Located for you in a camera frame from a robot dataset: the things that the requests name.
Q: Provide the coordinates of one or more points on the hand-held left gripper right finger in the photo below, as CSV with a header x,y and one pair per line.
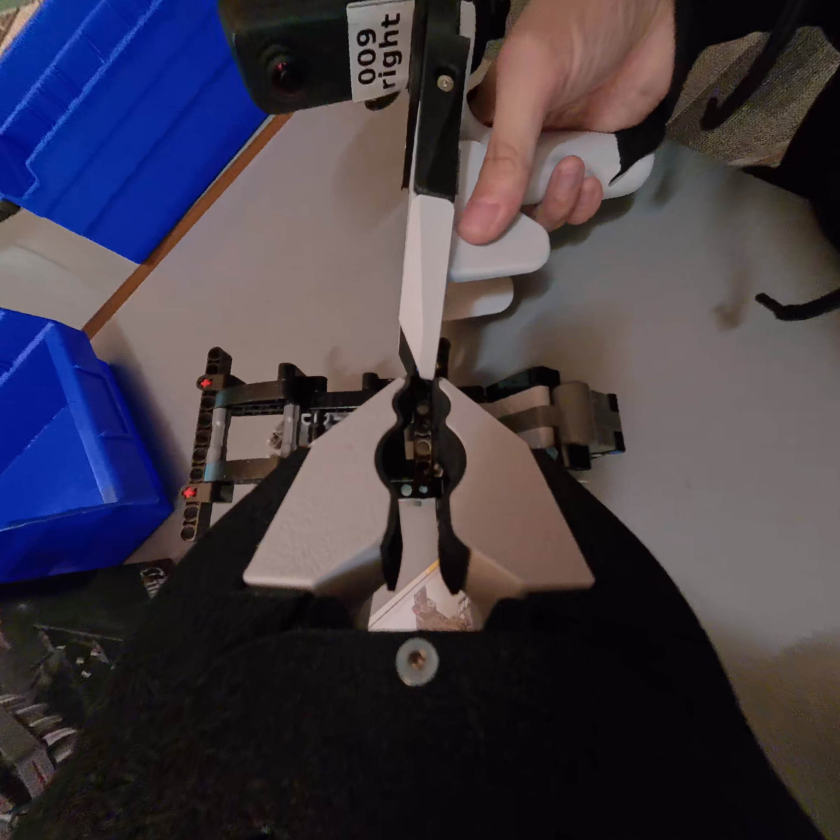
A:
x,y
512,512

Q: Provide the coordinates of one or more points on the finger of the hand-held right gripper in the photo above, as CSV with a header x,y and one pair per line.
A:
x,y
426,275

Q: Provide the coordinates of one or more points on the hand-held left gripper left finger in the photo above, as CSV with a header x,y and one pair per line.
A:
x,y
321,512

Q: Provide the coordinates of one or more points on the black brick-built toy chassis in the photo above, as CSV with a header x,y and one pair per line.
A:
x,y
262,394

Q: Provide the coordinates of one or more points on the white desk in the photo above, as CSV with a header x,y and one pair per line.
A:
x,y
656,459

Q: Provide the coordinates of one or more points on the person's right hand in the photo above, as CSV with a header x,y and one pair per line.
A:
x,y
577,65

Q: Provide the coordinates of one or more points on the white instruction booklet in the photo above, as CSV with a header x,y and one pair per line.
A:
x,y
420,610

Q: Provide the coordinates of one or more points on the blue plastic bin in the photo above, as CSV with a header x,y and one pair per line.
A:
x,y
65,446
131,118

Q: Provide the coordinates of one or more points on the black toy box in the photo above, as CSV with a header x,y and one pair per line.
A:
x,y
52,656

